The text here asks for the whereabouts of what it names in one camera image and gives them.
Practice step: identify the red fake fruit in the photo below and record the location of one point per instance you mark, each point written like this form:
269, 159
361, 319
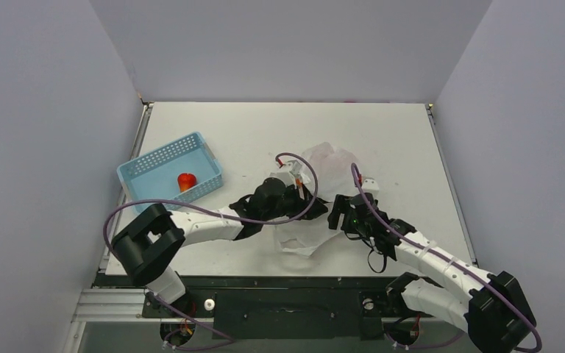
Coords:
186, 181

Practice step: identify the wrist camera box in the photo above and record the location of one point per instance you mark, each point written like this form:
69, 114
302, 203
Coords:
369, 185
289, 173

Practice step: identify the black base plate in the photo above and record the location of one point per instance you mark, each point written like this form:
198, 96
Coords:
294, 307

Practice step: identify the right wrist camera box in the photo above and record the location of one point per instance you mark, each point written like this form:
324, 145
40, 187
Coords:
369, 185

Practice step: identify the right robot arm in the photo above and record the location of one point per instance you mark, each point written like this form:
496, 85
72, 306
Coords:
491, 309

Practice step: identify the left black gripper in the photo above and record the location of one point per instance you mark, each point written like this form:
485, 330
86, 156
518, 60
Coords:
301, 204

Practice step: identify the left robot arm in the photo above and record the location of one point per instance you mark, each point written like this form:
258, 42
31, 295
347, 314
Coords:
148, 244

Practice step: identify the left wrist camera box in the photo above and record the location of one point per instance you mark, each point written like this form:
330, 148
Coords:
289, 173

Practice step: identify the white plastic bag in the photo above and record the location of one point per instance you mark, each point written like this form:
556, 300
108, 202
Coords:
332, 167

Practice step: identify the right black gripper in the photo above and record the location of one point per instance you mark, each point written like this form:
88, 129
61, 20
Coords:
349, 214

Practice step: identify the blue plastic basket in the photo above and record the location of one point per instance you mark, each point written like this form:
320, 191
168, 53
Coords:
153, 175

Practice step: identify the aluminium frame rail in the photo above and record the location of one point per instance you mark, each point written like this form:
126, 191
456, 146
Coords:
111, 305

